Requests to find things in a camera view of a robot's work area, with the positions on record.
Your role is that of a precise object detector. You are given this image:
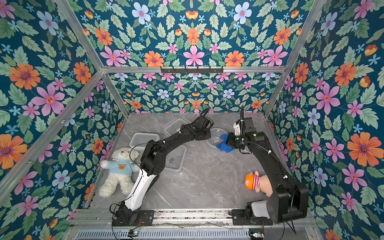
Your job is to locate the blue cleaning cloth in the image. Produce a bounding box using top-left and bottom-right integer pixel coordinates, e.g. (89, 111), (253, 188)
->
(216, 134), (235, 153)

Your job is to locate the round clear lunch box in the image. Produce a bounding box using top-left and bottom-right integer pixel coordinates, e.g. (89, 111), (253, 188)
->
(206, 128), (228, 148)

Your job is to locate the square clear lunch box lid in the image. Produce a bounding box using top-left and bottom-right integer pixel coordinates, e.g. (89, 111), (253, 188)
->
(164, 119), (189, 137)

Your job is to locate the square clear lunch box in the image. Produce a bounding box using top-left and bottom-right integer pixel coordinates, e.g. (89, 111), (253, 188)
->
(164, 145), (187, 174)

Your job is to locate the rectangular clear lunch box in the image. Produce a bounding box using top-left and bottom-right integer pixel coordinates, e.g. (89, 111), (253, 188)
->
(130, 133), (160, 151)

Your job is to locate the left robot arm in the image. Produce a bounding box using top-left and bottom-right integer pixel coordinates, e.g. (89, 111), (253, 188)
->
(110, 109), (214, 227)

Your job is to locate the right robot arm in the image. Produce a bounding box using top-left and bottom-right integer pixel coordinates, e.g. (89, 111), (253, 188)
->
(226, 110), (309, 224)

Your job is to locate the orange pink plush doll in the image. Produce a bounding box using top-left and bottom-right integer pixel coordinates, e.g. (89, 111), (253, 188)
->
(245, 171), (273, 197)

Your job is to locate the white teddy bear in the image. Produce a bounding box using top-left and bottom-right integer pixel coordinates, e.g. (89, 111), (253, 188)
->
(99, 147), (140, 198)

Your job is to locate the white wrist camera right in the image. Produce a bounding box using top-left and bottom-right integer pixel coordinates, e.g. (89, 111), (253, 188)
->
(234, 123), (241, 136)

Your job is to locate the black wall hook rail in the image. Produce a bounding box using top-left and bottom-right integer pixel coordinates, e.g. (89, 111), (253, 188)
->
(160, 67), (224, 74)

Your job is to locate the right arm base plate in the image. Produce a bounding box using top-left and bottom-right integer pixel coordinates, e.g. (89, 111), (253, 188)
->
(229, 209), (273, 226)

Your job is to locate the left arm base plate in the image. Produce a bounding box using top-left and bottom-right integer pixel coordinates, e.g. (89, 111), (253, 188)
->
(112, 210), (155, 227)

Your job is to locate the aluminium front rail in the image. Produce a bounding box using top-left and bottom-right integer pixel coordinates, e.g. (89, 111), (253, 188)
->
(69, 209), (319, 230)

